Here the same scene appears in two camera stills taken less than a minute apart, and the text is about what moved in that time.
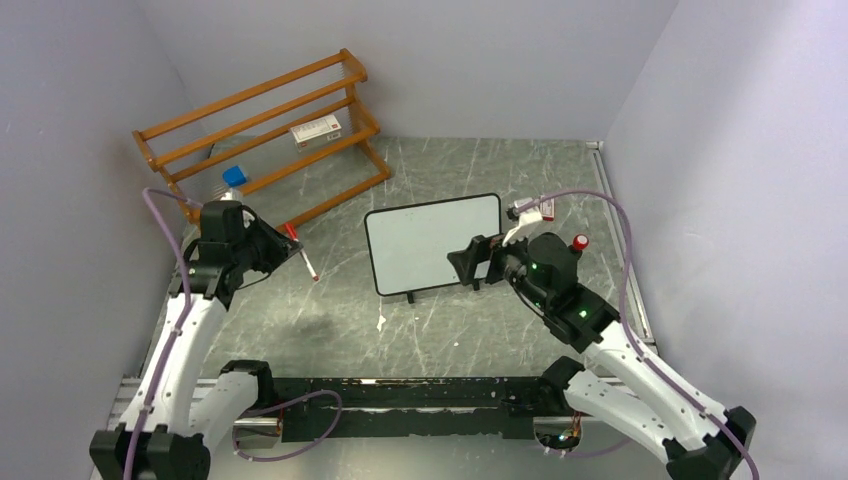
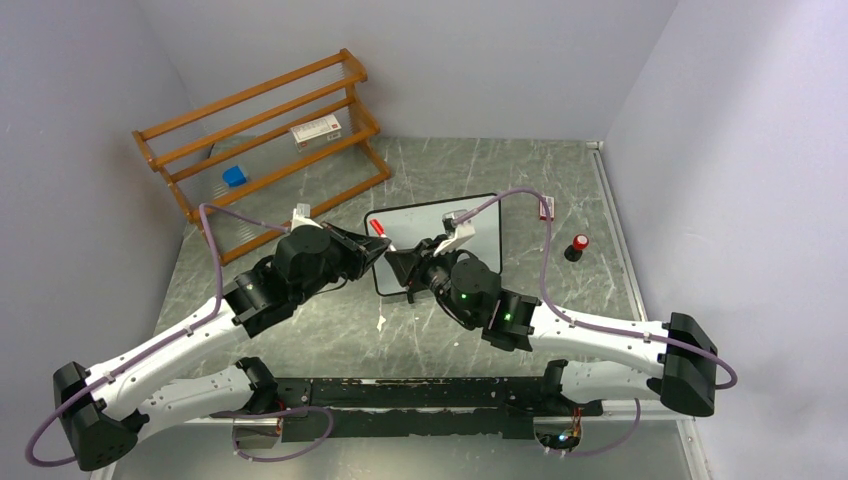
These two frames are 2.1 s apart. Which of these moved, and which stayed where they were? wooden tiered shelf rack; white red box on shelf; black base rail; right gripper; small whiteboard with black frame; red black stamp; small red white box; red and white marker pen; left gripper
Moved: left gripper; right gripper; red and white marker pen
Stayed: red black stamp; small red white box; wooden tiered shelf rack; white red box on shelf; black base rail; small whiteboard with black frame
